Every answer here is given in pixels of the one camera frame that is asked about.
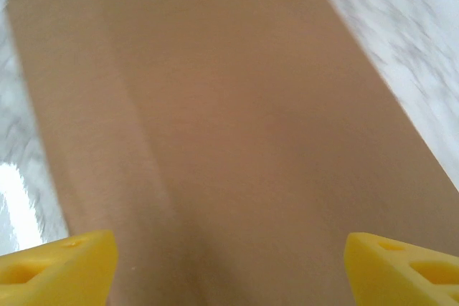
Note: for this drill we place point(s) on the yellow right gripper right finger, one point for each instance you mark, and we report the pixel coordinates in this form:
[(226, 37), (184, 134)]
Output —
[(380, 273)]

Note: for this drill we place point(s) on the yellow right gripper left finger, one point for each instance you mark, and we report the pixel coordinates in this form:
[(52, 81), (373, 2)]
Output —
[(82, 270)]

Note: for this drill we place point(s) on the brown cardboard box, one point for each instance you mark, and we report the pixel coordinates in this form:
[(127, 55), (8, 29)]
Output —
[(244, 112)]

